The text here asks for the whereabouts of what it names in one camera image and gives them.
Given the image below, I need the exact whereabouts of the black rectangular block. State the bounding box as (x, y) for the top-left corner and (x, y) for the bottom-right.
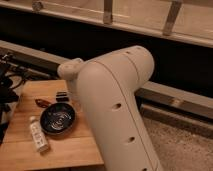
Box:
(56, 92), (69, 102)

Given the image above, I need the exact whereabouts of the wooden table board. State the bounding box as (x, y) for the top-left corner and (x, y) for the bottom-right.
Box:
(0, 80), (103, 171)

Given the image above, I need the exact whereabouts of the red chili pepper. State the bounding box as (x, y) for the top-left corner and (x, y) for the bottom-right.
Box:
(35, 99), (51, 108)

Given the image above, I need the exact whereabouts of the white plastic bottle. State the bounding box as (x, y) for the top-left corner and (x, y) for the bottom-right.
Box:
(29, 116), (49, 153)

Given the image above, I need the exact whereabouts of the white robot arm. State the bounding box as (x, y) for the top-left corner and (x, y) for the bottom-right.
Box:
(57, 46), (163, 171)

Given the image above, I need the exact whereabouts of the black cables and equipment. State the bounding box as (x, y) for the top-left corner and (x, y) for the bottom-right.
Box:
(0, 51), (34, 146)

